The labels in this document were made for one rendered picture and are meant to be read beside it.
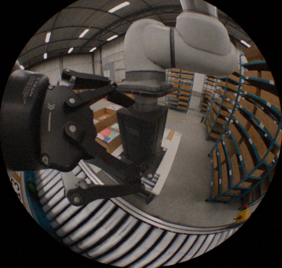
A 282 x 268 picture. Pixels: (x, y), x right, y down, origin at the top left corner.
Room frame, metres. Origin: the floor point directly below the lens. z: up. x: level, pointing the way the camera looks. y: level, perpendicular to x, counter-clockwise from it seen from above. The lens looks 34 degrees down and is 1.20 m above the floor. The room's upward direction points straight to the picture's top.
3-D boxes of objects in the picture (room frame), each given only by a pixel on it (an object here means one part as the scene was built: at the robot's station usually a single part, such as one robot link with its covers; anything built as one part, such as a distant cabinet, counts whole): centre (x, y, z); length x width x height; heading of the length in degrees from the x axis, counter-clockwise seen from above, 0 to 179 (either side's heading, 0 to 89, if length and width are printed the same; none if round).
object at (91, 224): (-0.18, 0.27, 0.72); 0.52 x 0.05 x 0.05; 148
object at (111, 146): (0.57, 0.24, 0.80); 0.38 x 0.28 x 0.10; 150
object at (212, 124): (1.47, -2.09, 0.98); 0.98 x 0.49 x 1.96; 146
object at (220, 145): (0.45, -1.41, 0.39); 0.40 x 0.30 x 0.10; 149
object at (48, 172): (0.10, 0.71, 0.72); 0.52 x 0.05 x 0.05; 148
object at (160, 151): (0.34, -0.01, 0.91); 0.26 x 0.26 x 0.33; 58
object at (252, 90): (0.44, -1.39, 1.39); 0.40 x 0.30 x 0.10; 146
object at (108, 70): (4.46, 1.67, 1.02); 1.30 x 0.50 x 2.05; 46
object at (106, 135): (0.48, 0.28, 0.79); 0.19 x 0.14 x 0.02; 64
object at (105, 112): (0.77, 0.47, 0.80); 0.38 x 0.28 x 0.10; 150
